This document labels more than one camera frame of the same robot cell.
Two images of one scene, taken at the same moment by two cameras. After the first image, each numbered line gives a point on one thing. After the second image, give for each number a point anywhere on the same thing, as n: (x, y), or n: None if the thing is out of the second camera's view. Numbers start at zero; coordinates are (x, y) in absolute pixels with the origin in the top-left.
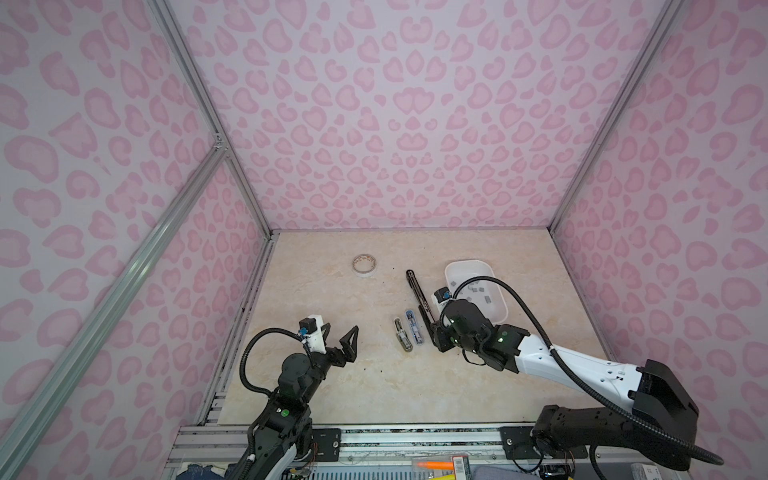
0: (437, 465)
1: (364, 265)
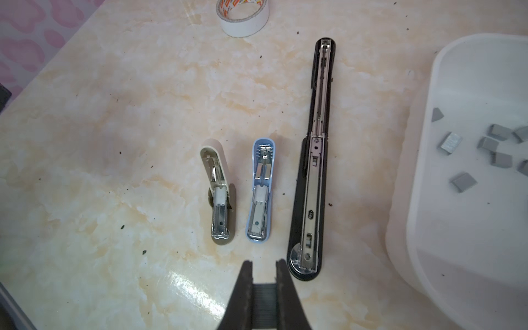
0: None
1: (241, 18)
